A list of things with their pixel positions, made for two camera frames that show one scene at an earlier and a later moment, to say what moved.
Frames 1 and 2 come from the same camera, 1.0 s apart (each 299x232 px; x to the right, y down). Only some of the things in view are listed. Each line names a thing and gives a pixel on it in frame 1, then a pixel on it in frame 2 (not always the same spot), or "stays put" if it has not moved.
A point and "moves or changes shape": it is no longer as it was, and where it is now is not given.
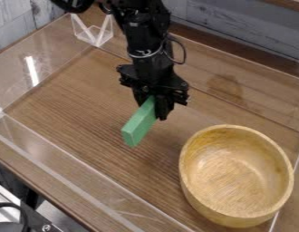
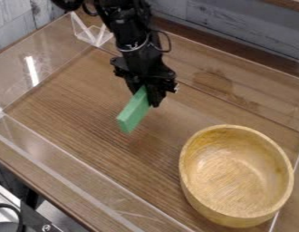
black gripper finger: (164, 104) -> (156, 92)
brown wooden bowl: (236, 175) stays put
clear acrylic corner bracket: (96, 34) stays put
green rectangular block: (141, 122) moves or changes shape
